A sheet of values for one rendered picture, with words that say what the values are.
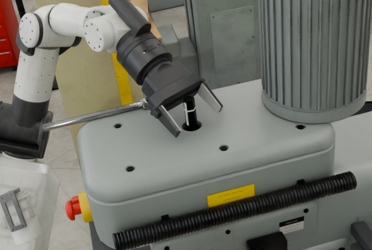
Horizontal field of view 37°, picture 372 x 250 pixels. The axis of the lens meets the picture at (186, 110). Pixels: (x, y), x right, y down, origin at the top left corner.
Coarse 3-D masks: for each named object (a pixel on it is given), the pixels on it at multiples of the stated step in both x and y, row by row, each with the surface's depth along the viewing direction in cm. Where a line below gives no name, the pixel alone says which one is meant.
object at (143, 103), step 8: (128, 104) 114; (136, 104) 113; (144, 104) 113; (96, 112) 112; (104, 112) 112; (112, 112) 112; (120, 112) 112; (64, 120) 111; (72, 120) 111; (80, 120) 110; (88, 120) 111; (48, 128) 109; (56, 128) 110
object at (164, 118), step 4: (160, 108) 101; (164, 108) 101; (156, 112) 101; (160, 112) 101; (164, 112) 100; (156, 116) 101; (160, 116) 102; (164, 116) 100; (168, 116) 100; (160, 120) 102; (164, 120) 101; (168, 120) 100; (172, 120) 100; (164, 124) 102; (168, 124) 100; (172, 124) 100; (176, 124) 100; (168, 128) 101; (172, 128) 100; (176, 128) 99; (172, 132) 101; (176, 132) 100; (176, 136) 100
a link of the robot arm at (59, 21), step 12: (36, 12) 127; (48, 12) 124; (60, 12) 120; (72, 12) 118; (48, 24) 124; (60, 24) 120; (72, 24) 117; (48, 36) 125; (60, 36) 127; (72, 36) 123
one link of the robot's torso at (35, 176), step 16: (0, 160) 137; (16, 160) 139; (32, 160) 142; (0, 176) 136; (16, 176) 137; (32, 176) 138; (48, 176) 140; (0, 192) 135; (32, 192) 138; (48, 192) 140; (0, 208) 135; (48, 208) 141; (0, 224) 135; (48, 224) 141; (0, 240) 134; (32, 240) 137; (48, 240) 141
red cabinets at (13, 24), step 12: (0, 0) 530; (0, 12) 529; (12, 12) 570; (0, 24) 535; (12, 24) 562; (0, 36) 541; (12, 36) 555; (0, 48) 547; (12, 48) 550; (0, 60) 554; (12, 60) 555
